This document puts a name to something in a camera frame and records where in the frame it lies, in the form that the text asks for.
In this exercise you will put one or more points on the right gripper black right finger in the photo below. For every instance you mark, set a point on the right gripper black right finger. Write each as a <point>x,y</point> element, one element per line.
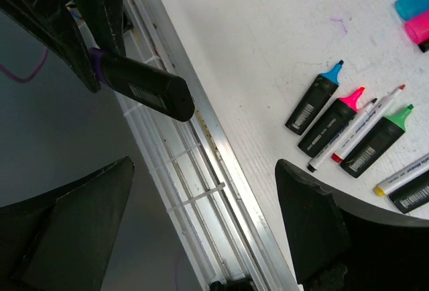
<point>338,242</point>

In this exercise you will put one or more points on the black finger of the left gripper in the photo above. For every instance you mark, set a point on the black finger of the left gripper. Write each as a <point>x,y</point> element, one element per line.
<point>105,21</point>
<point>50,22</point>

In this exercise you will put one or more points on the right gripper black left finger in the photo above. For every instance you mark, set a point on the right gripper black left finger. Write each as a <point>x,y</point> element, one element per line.
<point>63,239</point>

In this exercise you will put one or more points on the yellow cap white marker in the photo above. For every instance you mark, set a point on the yellow cap white marker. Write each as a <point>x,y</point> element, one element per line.
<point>402,177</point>

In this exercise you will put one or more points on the orange black highlighter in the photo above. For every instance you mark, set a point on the orange black highlighter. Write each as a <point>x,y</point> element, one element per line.
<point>412,195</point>

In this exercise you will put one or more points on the red cap white marker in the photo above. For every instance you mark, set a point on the red cap white marker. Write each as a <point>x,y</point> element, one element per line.
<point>362,128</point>

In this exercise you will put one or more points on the purple cap black highlighter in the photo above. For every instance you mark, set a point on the purple cap black highlighter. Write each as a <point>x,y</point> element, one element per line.
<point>155,88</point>

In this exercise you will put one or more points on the green cap black highlighter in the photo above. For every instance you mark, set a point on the green cap black highlighter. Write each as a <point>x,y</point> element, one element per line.
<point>376,142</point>

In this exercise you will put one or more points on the black cap white marker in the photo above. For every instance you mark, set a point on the black cap white marker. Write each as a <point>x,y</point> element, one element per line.
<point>339,138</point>

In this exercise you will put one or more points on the pink cap black highlighter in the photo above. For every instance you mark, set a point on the pink cap black highlighter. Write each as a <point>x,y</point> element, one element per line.
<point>334,119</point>

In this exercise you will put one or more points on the blue cap black highlighter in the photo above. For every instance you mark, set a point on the blue cap black highlighter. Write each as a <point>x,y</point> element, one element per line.
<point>315,98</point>

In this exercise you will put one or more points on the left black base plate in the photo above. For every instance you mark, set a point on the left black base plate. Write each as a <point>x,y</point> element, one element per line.
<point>243,284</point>

